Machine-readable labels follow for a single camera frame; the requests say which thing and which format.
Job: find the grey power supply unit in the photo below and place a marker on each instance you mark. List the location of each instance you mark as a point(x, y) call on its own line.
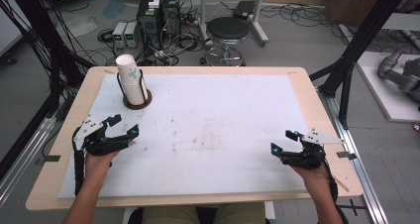
point(119, 34)
point(131, 34)

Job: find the brown cardboard box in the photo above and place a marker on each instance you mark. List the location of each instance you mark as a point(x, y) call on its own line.
point(356, 2)

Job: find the black tape strip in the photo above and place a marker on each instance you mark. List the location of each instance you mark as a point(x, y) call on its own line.
point(346, 155)
point(52, 158)

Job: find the black metal frame stand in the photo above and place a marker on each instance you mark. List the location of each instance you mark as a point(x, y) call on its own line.
point(33, 22)
point(363, 35)

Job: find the black computer tower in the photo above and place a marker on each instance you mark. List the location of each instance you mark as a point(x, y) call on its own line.
point(148, 22)
point(171, 16)

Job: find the person's right hand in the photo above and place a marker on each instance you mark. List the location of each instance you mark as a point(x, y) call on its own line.
point(313, 177)

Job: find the white table mat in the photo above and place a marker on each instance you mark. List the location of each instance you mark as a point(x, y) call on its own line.
point(214, 101)

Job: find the black round stool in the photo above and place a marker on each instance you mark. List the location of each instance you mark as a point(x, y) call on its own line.
point(228, 28)

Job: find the small white box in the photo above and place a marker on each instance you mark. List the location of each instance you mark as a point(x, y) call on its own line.
point(154, 1)

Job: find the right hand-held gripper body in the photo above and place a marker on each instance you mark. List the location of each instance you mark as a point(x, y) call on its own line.
point(307, 154)

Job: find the flat black box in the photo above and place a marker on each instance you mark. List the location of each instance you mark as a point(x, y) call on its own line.
point(243, 10)

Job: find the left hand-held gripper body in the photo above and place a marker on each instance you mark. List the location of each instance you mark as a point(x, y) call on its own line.
point(90, 141)

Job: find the person's beige trousers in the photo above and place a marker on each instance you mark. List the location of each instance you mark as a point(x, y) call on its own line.
point(165, 215)

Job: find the white floor board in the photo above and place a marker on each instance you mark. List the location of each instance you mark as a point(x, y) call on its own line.
point(384, 95)

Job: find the aluminium rail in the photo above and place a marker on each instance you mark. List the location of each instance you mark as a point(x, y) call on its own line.
point(23, 161)
point(360, 177)

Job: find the stack of white paper cups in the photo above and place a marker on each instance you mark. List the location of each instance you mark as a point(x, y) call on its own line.
point(130, 80)

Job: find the person's left hand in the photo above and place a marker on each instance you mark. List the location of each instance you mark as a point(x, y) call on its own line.
point(97, 166)

